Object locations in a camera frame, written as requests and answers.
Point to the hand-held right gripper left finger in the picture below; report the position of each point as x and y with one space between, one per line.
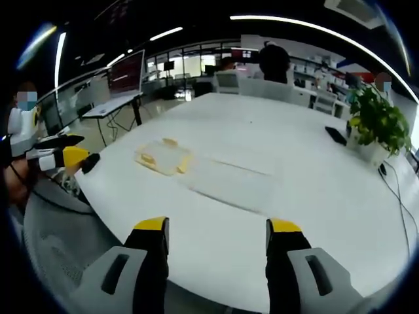
144 261

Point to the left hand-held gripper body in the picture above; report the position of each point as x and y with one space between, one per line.
20 137

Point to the white side desk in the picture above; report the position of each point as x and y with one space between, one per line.
113 106

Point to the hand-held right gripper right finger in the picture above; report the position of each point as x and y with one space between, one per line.
291 265

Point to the large monitor on stand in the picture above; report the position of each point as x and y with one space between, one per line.
126 74

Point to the potted green plant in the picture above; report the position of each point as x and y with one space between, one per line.
376 126

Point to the black phone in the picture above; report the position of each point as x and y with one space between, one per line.
336 135

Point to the white office chair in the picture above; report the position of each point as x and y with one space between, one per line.
324 102
227 82

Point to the grey mesh office chair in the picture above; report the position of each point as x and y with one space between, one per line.
55 242

